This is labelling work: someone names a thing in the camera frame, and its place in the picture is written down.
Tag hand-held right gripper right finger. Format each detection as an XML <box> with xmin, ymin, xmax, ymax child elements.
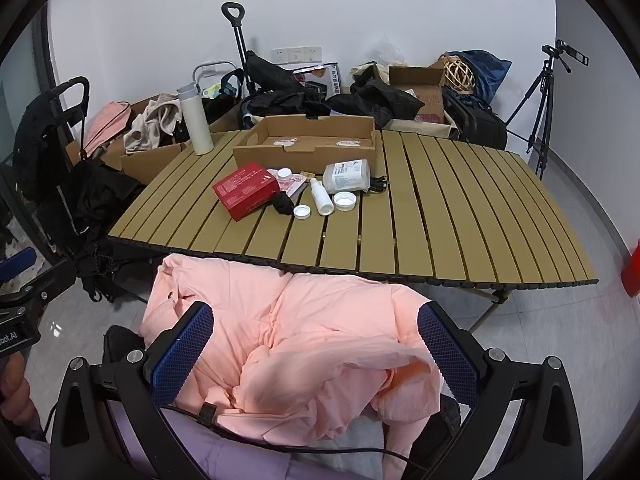
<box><xmin>415</xmin><ymin>301</ymin><xmax>583</xmax><ymax>480</ymax></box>

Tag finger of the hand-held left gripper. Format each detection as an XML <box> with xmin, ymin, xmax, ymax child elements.
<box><xmin>0</xmin><ymin>249</ymin><xmax>77</xmax><ymax>318</ymax></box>

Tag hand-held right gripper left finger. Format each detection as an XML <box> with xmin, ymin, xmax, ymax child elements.
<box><xmin>50</xmin><ymin>301</ymin><xmax>216</xmax><ymax>480</ymax></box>

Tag red box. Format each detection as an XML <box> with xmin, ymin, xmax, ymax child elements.
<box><xmin>212</xmin><ymin>161</ymin><xmax>281</xmax><ymax>222</ymax></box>

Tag black face mask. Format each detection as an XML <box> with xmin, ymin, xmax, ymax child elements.
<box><xmin>267</xmin><ymin>192</ymin><xmax>297</xmax><ymax>217</ymax></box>

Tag white spray bottle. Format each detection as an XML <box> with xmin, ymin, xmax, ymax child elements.
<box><xmin>309</xmin><ymin>177</ymin><xmax>334</xmax><ymax>217</ymax></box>

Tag pink printed packet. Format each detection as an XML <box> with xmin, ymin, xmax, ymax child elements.
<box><xmin>279</xmin><ymin>172</ymin><xmax>314</xmax><ymax>199</ymax></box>

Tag translucent white plastic bottle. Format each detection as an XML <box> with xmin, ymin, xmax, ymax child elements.
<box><xmin>322</xmin><ymin>159</ymin><xmax>374</xmax><ymax>194</ymax></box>

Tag shallow cardboard tray box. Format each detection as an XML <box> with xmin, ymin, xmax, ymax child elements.
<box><xmin>232</xmin><ymin>115</ymin><xmax>377</xmax><ymax>174</ymax></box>

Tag person's left hand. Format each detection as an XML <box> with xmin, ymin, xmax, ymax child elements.
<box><xmin>0</xmin><ymin>352</ymin><xmax>38</xmax><ymax>436</ymax></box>

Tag black garment heap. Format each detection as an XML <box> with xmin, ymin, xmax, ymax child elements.
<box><xmin>37</xmin><ymin>160</ymin><xmax>152</xmax><ymax>303</ymax></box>

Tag person's lavender top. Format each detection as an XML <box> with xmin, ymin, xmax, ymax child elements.
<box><xmin>15</xmin><ymin>402</ymin><xmax>306</xmax><ymax>480</ymax></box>

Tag pink down jacket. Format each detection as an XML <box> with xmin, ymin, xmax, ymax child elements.
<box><xmin>139</xmin><ymin>254</ymin><xmax>447</xmax><ymax>467</ymax></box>

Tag black cart with jacket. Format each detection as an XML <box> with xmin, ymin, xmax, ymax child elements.
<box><xmin>12</xmin><ymin>76</ymin><xmax>92</xmax><ymax>202</ymax></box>

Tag large cardboard box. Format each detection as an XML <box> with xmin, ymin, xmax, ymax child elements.
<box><xmin>65</xmin><ymin>97</ymin><xmax>242</xmax><ymax>187</ymax></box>

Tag pink bag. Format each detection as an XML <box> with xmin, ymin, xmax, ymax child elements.
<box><xmin>81</xmin><ymin>101</ymin><xmax>132</xmax><ymax>159</ymax></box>

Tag beige clothes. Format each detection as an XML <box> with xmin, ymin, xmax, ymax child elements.
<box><xmin>123</xmin><ymin>92</ymin><xmax>184</xmax><ymax>155</ymax></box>

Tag red object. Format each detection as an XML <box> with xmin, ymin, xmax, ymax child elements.
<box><xmin>620</xmin><ymin>240</ymin><xmax>640</xmax><ymax>302</ymax></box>

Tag white thermos bottle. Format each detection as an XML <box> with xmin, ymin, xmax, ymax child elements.
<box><xmin>176</xmin><ymin>81</ymin><xmax>214</xmax><ymax>156</ymax></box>

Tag black suitcase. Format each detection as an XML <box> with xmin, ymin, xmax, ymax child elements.
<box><xmin>442</xmin><ymin>87</ymin><xmax>509</xmax><ymax>150</ymax></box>

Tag open brown cardboard box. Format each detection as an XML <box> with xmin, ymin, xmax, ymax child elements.
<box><xmin>388</xmin><ymin>65</ymin><xmax>447</xmax><ymax>124</ymax></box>

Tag black cloth heap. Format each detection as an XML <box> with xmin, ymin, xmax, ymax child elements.
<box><xmin>326</xmin><ymin>79</ymin><xmax>426</xmax><ymax>129</ymax></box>

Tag woven wicker ball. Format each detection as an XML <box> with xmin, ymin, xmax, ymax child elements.
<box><xmin>444</xmin><ymin>57</ymin><xmax>475</xmax><ymax>94</ymax></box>

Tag black clothing pile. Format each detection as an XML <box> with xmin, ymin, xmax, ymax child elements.
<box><xmin>239</xmin><ymin>50</ymin><xmax>332</xmax><ymax>117</ymax></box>

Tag dark blue bag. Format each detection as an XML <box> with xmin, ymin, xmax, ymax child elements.
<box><xmin>446</xmin><ymin>50</ymin><xmax>512</xmax><ymax>97</ymax></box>

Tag white printed carton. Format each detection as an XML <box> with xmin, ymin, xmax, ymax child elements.
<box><xmin>292</xmin><ymin>62</ymin><xmax>342</xmax><ymax>102</ymax></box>

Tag black cable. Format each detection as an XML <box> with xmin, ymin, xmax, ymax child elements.
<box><xmin>162</xmin><ymin>402</ymin><xmax>418</xmax><ymax>468</ymax></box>

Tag black bag with blue strap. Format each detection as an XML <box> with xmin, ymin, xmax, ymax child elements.
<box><xmin>216</xmin><ymin>69</ymin><xmax>247</xmax><ymax>103</ymax></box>

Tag white metal frame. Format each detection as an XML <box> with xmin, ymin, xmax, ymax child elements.
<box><xmin>192</xmin><ymin>61</ymin><xmax>237</xmax><ymax>87</ymax></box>

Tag black camera tripod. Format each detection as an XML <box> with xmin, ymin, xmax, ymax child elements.
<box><xmin>505</xmin><ymin>40</ymin><xmax>589</xmax><ymax>182</ymax></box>

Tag black trolley handle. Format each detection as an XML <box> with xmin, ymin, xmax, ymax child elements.
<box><xmin>221</xmin><ymin>2</ymin><xmax>252</xmax><ymax>97</ymax></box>

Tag white wall socket row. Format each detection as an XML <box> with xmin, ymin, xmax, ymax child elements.
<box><xmin>272</xmin><ymin>46</ymin><xmax>323</xmax><ymax>64</ymax></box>

